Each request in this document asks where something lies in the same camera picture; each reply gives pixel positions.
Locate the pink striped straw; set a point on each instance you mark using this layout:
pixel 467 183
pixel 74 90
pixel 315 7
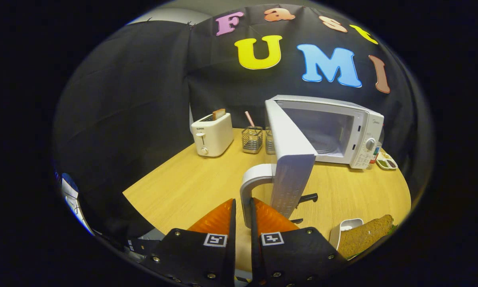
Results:
pixel 249 118

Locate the toast slice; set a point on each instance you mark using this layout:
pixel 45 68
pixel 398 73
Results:
pixel 218 114

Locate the clear bottle with red cap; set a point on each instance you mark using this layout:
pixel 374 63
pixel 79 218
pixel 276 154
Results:
pixel 375 153

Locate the brown bread lettuce sandwich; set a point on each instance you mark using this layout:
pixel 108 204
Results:
pixel 362 235

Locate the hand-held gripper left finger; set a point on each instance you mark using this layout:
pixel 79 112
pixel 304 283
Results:
pixel 231 259

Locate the white and blue object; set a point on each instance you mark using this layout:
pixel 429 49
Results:
pixel 69 191

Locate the white divided dish of beans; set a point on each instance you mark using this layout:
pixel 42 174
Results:
pixel 386 162

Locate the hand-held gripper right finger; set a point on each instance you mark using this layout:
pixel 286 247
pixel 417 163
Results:
pixel 255 259

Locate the small white tray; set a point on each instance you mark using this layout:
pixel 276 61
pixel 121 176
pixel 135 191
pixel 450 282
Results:
pixel 344 225

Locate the white toaster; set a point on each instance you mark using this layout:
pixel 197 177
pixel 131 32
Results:
pixel 215 135

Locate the white microwave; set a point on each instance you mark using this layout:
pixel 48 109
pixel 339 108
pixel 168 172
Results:
pixel 290 159

